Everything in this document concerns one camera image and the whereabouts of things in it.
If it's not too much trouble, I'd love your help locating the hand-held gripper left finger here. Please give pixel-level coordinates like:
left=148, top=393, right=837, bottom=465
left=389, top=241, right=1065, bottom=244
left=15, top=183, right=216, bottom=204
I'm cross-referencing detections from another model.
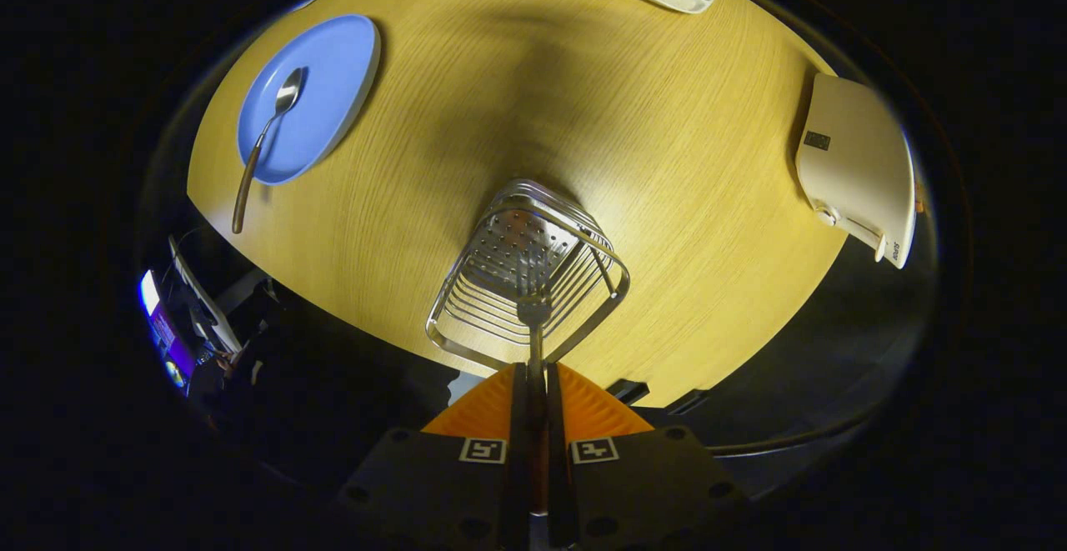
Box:
left=338, top=362, right=530, bottom=551

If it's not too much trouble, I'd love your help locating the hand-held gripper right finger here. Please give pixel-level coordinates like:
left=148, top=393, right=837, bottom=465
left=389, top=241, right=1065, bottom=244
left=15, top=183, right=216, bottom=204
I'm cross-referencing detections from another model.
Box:
left=546, top=362, right=751, bottom=551

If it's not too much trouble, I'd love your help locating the metal fork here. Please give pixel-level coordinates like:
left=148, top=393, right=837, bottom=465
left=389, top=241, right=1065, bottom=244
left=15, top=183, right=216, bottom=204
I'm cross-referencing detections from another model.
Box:
left=515, top=259, right=554, bottom=518

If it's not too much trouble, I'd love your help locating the wooden-handled metal spoon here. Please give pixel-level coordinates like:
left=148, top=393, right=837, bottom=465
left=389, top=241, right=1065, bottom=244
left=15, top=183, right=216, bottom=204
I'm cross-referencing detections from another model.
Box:
left=231, top=67, right=307, bottom=235

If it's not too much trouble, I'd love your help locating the white-edged flat panel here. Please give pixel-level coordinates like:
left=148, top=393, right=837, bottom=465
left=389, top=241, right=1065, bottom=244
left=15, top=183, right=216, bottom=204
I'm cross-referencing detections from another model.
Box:
left=168, top=236, right=244, bottom=354

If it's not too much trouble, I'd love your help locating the lit computer screen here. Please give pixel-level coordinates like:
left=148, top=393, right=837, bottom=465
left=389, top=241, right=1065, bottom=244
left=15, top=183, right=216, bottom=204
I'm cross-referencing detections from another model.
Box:
left=138, top=268, right=201, bottom=393

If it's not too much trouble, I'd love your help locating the blue round plate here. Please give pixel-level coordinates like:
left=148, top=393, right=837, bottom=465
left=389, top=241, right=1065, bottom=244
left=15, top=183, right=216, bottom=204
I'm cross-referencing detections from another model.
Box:
left=237, top=14, right=382, bottom=186

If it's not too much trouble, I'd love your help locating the white toaster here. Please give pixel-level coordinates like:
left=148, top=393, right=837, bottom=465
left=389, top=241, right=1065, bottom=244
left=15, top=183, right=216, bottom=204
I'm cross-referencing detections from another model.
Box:
left=794, top=73, right=918, bottom=270

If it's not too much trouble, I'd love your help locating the metal wire cutlery basket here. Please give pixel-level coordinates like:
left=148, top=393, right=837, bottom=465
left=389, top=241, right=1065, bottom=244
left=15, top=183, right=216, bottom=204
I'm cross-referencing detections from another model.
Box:
left=425, top=179, right=631, bottom=371

